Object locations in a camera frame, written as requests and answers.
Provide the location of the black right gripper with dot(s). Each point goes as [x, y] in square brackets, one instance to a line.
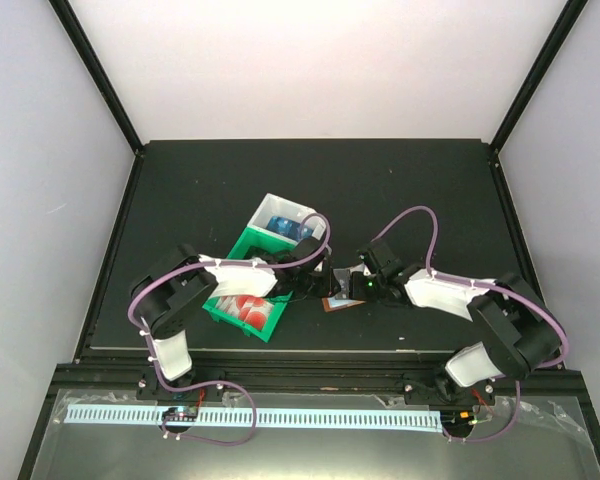
[356, 291]

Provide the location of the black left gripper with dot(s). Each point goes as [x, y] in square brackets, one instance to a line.
[328, 290]

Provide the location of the white bin with blue cards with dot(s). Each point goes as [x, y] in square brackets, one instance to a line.
[273, 205]

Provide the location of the brown leather card holder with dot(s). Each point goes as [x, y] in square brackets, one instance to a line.
[332, 304]

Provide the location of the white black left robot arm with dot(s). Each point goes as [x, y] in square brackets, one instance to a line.
[165, 301]

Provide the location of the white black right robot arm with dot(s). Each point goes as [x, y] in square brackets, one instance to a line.
[517, 332]

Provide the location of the blue VIP card front stack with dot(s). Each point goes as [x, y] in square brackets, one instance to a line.
[298, 231]

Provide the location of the blue vip card stack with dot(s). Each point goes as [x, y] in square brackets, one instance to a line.
[298, 231]
[278, 225]

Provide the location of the blue VIP card rear stack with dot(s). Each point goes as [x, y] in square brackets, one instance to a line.
[278, 225]

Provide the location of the green bin with red cards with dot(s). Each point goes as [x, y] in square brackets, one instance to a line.
[266, 333]

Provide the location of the red white card stack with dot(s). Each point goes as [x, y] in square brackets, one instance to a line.
[250, 310]

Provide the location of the green bin with black cards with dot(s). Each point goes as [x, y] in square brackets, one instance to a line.
[261, 244]

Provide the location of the right controller circuit board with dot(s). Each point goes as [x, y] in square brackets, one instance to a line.
[464, 417]

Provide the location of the controller circuit board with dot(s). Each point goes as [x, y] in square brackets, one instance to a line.
[179, 414]
[464, 417]

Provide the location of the left controller circuit board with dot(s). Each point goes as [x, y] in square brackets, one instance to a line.
[179, 414]

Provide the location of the black aluminium frame rail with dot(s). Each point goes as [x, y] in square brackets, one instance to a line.
[257, 371]

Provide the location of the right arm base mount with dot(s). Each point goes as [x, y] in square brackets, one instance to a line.
[436, 388]

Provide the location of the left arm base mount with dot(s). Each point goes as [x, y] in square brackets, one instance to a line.
[180, 387]

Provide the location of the white slotted cable duct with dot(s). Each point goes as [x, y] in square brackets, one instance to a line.
[286, 418]

